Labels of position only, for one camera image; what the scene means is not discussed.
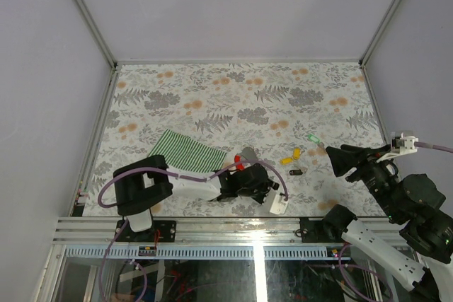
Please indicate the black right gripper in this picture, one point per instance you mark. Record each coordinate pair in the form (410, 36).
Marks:
(341, 159)

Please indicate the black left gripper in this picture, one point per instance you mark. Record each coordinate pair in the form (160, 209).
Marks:
(268, 185)

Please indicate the red keyring fob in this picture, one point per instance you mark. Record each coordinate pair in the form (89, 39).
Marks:
(247, 154)

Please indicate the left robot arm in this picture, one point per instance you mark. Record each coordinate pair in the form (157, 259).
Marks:
(145, 183)

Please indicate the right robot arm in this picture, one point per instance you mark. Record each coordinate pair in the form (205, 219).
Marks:
(413, 203)

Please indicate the yellow key tag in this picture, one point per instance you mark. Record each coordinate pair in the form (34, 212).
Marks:
(286, 160)
(296, 154)

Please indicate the green key tag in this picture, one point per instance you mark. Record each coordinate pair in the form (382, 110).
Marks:
(313, 138)

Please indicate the green striped cloth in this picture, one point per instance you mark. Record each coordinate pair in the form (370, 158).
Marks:
(184, 153)

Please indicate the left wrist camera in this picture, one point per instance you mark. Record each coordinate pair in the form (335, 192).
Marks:
(278, 204)

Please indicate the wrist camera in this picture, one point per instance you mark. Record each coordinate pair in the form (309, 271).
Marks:
(402, 144)
(278, 204)

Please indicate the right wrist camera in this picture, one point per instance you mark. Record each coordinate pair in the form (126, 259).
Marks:
(402, 144)

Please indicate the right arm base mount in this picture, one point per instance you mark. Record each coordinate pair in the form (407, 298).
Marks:
(316, 231)

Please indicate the slotted cable duct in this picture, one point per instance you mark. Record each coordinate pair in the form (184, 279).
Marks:
(200, 252)

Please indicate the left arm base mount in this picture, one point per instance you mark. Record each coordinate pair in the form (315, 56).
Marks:
(162, 231)

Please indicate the aluminium front rail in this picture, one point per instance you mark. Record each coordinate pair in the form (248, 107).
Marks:
(189, 230)

